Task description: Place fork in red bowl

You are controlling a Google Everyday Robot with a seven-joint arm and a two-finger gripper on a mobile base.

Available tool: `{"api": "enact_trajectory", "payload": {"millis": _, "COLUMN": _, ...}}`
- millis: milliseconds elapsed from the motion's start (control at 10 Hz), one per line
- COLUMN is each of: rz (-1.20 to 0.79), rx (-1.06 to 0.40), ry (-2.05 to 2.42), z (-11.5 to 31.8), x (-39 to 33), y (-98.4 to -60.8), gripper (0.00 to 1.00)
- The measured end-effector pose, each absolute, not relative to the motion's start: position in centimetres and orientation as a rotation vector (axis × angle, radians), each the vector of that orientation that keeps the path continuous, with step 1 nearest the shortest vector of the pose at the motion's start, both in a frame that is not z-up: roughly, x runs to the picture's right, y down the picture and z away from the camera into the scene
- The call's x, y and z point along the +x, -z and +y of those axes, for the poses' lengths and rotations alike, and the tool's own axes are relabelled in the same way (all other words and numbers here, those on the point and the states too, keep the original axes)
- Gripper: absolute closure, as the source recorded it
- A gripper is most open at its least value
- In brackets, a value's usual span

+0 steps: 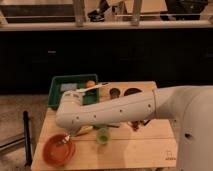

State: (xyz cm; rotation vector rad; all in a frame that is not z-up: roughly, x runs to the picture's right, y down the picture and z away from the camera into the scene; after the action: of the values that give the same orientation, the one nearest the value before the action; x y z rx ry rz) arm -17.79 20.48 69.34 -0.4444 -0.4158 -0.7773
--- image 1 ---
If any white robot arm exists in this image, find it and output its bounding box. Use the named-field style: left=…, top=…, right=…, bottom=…
left=56, top=85, right=213, bottom=171

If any dark brown bowl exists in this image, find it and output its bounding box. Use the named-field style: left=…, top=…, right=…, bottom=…
left=109, top=88, right=121, bottom=99

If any red bowl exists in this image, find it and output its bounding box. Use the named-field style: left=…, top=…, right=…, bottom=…
left=42, top=134, right=76, bottom=167

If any orange ball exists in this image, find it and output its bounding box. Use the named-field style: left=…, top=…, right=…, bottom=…
left=86, top=80, right=95, bottom=88

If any green plastic tray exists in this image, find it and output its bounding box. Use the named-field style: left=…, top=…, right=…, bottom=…
left=48, top=74, right=98, bottom=110

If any white spoon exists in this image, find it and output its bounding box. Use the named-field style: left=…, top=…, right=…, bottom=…
left=76, top=82, right=109, bottom=93

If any yellow banana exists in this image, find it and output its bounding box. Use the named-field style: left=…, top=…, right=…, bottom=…
left=77, top=126, right=93, bottom=136

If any green cup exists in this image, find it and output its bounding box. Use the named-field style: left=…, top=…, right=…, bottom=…
left=96, top=127, right=110, bottom=144

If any black metal pole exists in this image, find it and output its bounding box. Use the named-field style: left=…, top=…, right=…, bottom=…
left=23, top=111, right=32, bottom=166

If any wooden railing shelf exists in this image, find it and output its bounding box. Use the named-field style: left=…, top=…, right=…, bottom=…
left=0, top=0, right=213, bottom=31

